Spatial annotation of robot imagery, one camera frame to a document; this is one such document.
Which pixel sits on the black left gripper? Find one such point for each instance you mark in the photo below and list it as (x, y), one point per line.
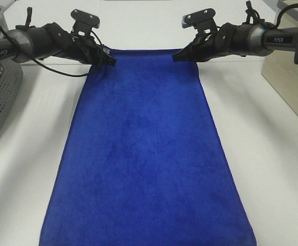
(77, 47)

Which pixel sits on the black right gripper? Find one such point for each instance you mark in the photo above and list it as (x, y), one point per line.
(229, 40)

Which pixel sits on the blue microfibre towel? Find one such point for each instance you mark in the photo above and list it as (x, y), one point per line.
(143, 163)

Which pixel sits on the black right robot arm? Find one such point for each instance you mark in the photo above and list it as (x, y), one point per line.
(263, 41)

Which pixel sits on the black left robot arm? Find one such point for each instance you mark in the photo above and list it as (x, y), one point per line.
(31, 43)

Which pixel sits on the beige storage box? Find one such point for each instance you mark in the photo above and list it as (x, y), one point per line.
(279, 68)

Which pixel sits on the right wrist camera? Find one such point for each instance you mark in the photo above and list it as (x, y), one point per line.
(202, 21)

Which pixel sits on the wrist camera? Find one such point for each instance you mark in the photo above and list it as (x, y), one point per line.
(202, 21)
(84, 23)

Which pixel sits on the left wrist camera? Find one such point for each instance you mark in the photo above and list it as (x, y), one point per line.
(84, 23)

